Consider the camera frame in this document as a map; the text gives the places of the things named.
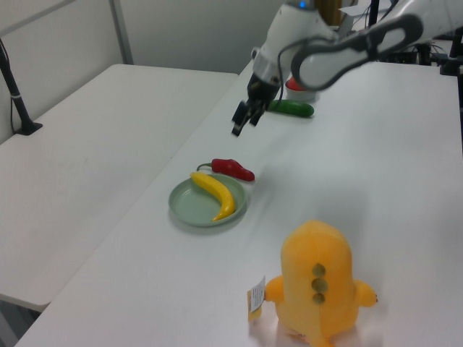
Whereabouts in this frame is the yellow toy banana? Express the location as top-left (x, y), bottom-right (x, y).
top-left (190, 171), bottom-right (237, 223)

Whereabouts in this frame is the paper tag of plush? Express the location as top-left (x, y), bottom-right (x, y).
top-left (247, 275), bottom-right (267, 322)

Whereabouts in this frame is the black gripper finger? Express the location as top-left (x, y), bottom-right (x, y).
top-left (249, 105), bottom-right (268, 127)
top-left (231, 101), bottom-right (251, 137)

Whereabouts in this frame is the red apple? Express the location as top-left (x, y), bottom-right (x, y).
top-left (285, 77), bottom-right (308, 92)

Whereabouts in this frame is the green toy cucumber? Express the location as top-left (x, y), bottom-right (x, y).
top-left (266, 99), bottom-right (314, 119)

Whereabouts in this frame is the black camera stand pole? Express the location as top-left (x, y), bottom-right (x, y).
top-left (0, 35), bottom-right (43, 137)

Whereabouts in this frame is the dark background equipment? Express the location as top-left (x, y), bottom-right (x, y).
top-left (381, 42), bottom-right (441, 67)

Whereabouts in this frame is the black clamp stand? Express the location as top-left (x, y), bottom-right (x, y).
top-left (438, 27), bottom-right (463, 77)

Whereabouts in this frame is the white side table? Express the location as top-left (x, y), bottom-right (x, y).
top-left (0, 64), bottom-right (239, 313)

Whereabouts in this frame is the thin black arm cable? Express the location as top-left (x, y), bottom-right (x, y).
top-left (276, 38), bottom-right (312, 109)

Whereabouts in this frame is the pale green plastic plate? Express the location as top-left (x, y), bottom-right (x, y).
top-left (168, 176), bottom-right (249, 228)

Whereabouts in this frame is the small metal bowl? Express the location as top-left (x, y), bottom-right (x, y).
top-left (284, 82), bottom-right (319, 103)

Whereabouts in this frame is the red chili pepper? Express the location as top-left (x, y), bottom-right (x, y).
top-left (196, 158), bottom-right (256, 182)

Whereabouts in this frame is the grey partition post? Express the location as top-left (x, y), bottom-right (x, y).
top-left (108, 0), bottom-right (135, 67)

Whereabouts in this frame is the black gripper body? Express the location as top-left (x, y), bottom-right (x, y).
top-left (246, 73), bottom-right (281, 110)

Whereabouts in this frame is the yellow plush toy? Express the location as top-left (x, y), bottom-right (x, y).
top-left (265, 219), bottom-right (379, 347)

